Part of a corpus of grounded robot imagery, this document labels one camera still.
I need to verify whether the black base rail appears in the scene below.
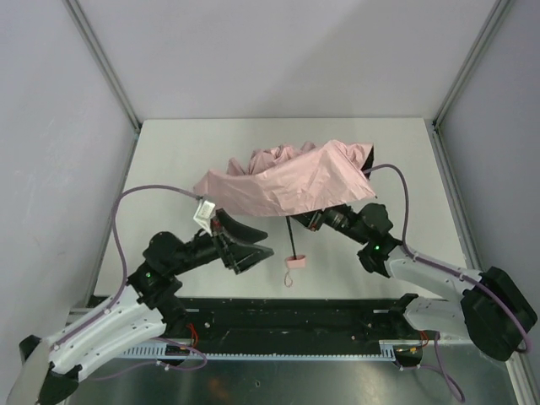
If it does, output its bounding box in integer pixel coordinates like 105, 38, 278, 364
163, 294, 421, 354

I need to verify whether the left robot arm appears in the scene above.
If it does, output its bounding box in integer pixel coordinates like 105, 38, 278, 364
7, 209, 273, 404

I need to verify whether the pink folding umbrella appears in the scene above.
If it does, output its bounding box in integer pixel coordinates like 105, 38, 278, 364
193, 141, 378, 289

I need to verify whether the grey cable duct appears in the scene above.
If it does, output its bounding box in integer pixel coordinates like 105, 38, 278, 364
116, 341, 424, 362

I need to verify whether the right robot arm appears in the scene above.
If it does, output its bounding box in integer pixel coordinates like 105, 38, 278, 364
295, 203, 537, 361

